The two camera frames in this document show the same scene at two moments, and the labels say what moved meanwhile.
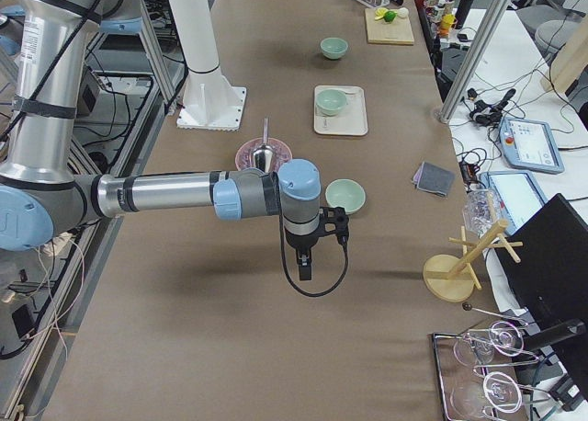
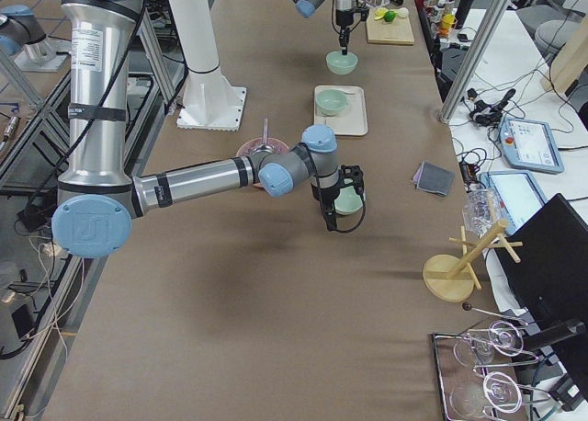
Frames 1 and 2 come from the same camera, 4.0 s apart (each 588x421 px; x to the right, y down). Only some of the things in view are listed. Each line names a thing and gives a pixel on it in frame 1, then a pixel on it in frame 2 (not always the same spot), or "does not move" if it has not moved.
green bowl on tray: x=331 y=101 does not move
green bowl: x=333 y=48 -> x=341 y=64
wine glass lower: x=473 y=396 does not move
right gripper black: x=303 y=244 -> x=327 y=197
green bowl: x=346 y=193 does not move
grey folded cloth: x=434 y=178 does not move
